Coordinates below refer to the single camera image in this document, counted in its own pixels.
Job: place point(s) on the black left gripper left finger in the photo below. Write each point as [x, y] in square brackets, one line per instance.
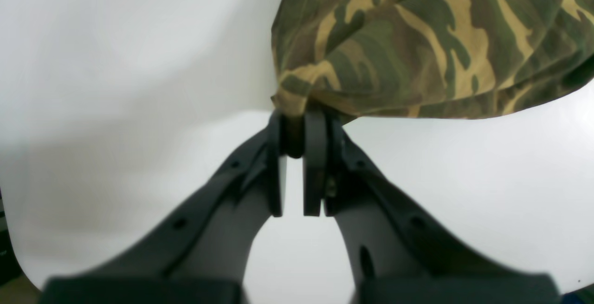
[198, 254]

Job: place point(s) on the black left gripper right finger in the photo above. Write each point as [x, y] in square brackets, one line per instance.
[398, 252]

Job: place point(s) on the camouflage T-shirt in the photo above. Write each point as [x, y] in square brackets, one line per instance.
[452, 59]

